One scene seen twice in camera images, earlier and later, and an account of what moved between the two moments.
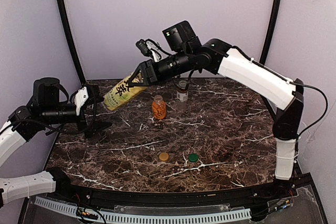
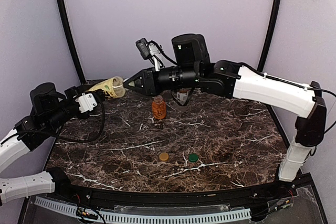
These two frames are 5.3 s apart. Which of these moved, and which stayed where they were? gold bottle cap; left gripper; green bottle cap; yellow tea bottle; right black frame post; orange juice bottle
Moved: yellow tea bottle; left gripper
Stayed: green bottle cap; gold bottle cap; orange juice bottle; right black frame post
